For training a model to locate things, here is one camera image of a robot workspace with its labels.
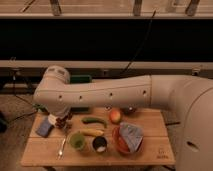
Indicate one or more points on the red bowl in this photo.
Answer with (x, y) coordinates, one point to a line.
(119, 143)

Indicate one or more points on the green plastic tray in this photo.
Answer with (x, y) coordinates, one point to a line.
(74, 79)

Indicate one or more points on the white paper cup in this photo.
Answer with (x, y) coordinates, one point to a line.
(52, 119)

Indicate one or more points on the yellow banana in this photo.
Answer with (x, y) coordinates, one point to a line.
(92, 132)

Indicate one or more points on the dark grapes bunch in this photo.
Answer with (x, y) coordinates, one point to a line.
(62, 123)

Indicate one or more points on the blue sponge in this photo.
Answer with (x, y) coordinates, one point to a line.
(45, 128)

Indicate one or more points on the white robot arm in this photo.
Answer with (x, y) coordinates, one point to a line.
(189, 97)

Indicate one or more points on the wooden folding table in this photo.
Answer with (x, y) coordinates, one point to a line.
(155, 150)

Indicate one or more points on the red yellow apple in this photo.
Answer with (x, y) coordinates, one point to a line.
(115, 116)

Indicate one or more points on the grey folded cloth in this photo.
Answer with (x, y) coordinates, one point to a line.
(132, 134)

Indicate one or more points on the green cucumber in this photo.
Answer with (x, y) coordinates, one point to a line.
(87, 120)

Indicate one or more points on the green plastic cup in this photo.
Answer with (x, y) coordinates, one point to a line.
(77, 141)

